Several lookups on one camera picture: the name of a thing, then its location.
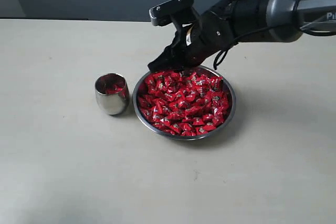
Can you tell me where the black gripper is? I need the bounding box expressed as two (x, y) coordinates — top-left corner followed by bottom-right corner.
(148, 11), (236, 75)

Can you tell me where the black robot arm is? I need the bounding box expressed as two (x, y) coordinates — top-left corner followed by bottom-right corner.
(148, 0), (335, 72)

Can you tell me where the stainless steel bowl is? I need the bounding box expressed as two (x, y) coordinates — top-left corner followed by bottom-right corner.
(132, 66), (236, 141)

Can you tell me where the stainless steel cup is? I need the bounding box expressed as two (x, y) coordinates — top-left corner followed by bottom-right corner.
(94, 73), (130, 116)

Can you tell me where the black cable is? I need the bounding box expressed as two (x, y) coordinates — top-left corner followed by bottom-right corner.
(212, 0), (279, 71)

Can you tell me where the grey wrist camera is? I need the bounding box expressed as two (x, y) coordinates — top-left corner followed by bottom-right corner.
(149, 0), (199, 27)

